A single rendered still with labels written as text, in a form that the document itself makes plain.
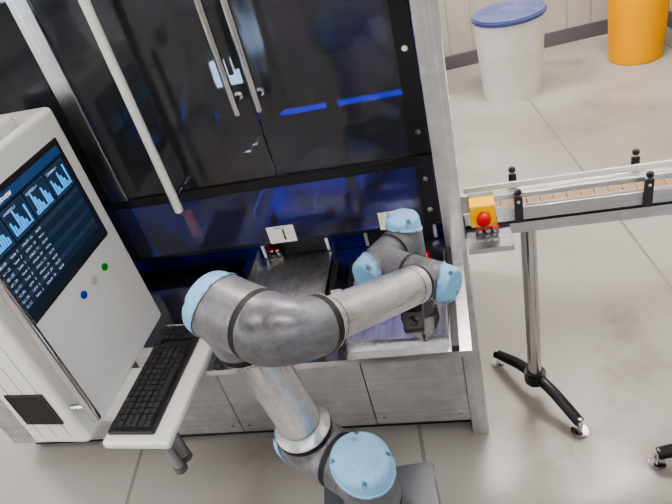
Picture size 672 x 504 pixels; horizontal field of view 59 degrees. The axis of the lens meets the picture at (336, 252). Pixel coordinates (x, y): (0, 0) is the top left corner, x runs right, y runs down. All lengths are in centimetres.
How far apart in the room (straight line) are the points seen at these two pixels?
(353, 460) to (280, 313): 40
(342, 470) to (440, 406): 117
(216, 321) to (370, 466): 43
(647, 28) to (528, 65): 92
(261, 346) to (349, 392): 140
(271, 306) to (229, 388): 149
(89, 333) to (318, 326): 99
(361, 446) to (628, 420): 148
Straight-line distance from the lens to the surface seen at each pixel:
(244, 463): 257
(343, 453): 118
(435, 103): 155
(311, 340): 87
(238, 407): 242
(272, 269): 190
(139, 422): 171
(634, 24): 510
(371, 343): 151
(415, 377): 217
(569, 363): 265
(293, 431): 117
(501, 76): 470
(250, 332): 87
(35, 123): 169
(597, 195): 189
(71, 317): 170
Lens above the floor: 196
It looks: 35 degrees down
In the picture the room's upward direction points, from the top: 16 degrees counter-clockwise
